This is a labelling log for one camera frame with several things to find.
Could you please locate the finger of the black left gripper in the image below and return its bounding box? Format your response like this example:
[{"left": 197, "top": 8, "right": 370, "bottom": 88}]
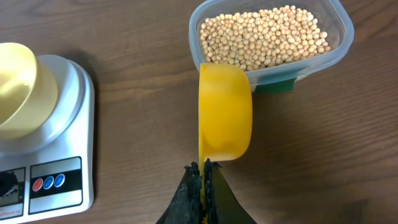
[{"left": 0, "top": 172, "right": 19, "bottom": 197}]

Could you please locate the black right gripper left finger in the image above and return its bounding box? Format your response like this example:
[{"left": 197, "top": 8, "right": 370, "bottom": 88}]
[{"left": 156, "top": 162, "right": 203, "bottom": 224}]

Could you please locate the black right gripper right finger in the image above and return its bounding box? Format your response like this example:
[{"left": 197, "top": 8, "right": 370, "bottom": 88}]
[{"left": 204, "top": 159, "right": 256, "bottom": 224}]

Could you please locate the yellow measuring scoop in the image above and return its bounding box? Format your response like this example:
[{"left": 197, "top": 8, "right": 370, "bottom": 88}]
[{"left": 198, "top": 63, "right": 252, "bottom": 209}]

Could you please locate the white digital kitchen scale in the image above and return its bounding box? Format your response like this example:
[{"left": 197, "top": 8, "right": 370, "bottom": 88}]
[{"left": 1, "top": 55, "right": 95, "bottom": 223}]

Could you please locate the pale yellow bowl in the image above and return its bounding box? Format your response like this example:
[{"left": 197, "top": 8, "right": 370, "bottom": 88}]
[{"left": 1, "top": 42, "right": 58, "bottom": 139}]

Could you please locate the green container label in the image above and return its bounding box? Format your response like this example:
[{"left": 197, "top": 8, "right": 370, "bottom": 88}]
[{"left": 254, "top": 78, "right": 295, "bottom": 93}]

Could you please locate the soybeans pile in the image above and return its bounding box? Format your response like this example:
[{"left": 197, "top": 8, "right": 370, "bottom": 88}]
[{"left": 200, "top": 5, "right": 331, "bottom": 72}]

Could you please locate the clear plastic container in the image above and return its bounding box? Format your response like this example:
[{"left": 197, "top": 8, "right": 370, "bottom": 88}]
[{"left": 188, "top": 0, "right": 354, "bottom": 91}]

